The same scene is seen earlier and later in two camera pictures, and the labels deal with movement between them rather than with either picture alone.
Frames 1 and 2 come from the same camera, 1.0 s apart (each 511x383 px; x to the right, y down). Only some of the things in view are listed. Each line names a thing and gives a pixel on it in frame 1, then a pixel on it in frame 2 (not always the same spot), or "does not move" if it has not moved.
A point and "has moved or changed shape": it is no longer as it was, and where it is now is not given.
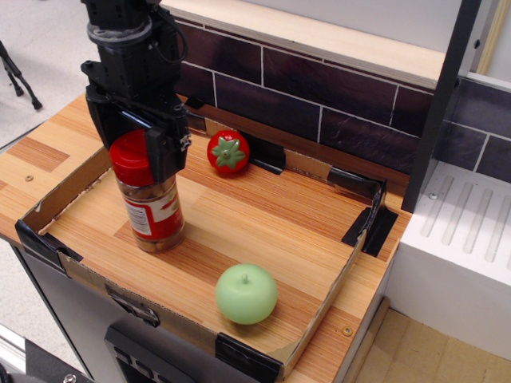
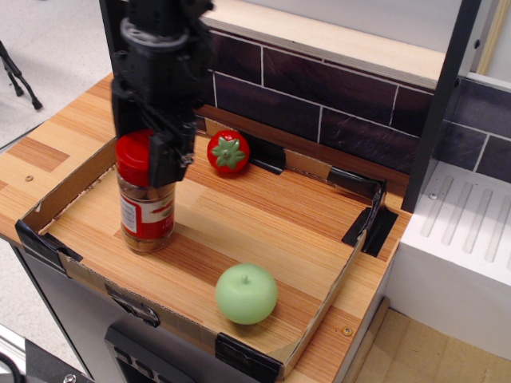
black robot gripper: (143, 79) → (159, 72)
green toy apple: (246, 294) does not move
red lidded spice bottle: (155, 207) has moved or changed shape
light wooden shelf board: (370, 53) does not move
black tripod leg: (9, 67) does not move
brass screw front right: (347, 331) does not move
